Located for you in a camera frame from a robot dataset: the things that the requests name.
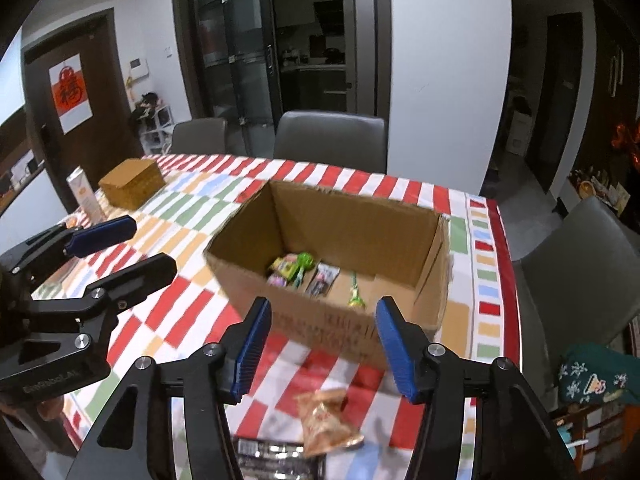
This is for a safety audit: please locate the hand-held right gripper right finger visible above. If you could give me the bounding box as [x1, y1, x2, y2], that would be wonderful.
[374, 296, 581, 480]

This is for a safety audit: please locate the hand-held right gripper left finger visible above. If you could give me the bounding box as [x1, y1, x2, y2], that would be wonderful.
[65, 296, 273, 480]

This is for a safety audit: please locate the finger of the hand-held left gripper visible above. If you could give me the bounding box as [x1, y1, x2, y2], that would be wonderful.
[32, 253, 179, 354]
[0, 215, 137, 286]

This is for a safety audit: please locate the green lollipop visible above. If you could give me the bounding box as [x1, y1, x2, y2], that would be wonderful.
[347, 272, 367, 311]
[295, 252, 317, 288]

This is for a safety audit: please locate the brown cardboard box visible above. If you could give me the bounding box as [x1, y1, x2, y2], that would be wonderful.
[202, 179, 451, 376]

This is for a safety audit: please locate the tan brown snack packet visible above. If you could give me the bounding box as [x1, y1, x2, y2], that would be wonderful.
[294, 388, 365, 457]

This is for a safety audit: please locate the small brown pink snack packet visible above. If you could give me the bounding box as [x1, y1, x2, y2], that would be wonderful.
[305, 262, 341, 297]

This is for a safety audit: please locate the dark chocolate bar packet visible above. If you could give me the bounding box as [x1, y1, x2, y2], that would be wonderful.
[232, 437, 326, 480]

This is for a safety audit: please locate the white orange drink carton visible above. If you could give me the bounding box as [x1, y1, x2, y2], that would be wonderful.
[66, 166, 106, 223]

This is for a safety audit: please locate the checked colourful tablecloth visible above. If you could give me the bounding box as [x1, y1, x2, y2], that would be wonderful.
[0, 152, 523, 480]

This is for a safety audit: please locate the yellow woven box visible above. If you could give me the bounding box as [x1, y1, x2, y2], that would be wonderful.
[98, 158, 166, 209]

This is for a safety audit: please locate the white storage shelf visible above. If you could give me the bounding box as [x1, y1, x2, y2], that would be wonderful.
[137, 105, 174, 156]

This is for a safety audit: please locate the black white plush toy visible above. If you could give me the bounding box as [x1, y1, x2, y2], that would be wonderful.
[132, 92, 161, 117]

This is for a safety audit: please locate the grey dining chair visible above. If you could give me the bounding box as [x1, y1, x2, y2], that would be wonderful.
[515, 196, 640, 391]
[273, 110, 388, 175]
[171, 119, 228, 155]

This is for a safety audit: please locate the red white door poster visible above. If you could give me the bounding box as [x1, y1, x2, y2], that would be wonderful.
[49, 54, 93, 136]

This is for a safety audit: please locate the brown wooden door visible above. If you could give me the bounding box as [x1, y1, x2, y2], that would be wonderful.
[22, 9, 146, 216]

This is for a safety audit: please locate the green knitted cloth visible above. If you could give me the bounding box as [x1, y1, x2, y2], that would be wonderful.
[557, 342, 633, 406]

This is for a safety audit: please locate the brown wooden chair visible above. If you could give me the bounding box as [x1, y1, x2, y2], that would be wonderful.
[550, 400, 640, 476]

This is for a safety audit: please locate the dark sliding glass door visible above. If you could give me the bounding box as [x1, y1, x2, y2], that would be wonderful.
[171, 0, 391, 158]

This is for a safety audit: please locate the white cardboard carton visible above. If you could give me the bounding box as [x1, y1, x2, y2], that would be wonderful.
[505, 110, 533, 156]

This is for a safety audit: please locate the dark plain door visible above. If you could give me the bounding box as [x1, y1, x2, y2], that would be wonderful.
[527, 12, 583, 193]

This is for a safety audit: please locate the red foil balloon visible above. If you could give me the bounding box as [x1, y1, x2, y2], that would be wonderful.
[612, 120, 640, 171]

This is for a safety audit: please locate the silver refrigerator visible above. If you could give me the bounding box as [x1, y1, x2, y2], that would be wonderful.
[350, 0, 377, 117]

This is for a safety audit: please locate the dark door with long handle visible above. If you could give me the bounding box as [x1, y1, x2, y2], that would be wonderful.
[590, 0, 640, 126]

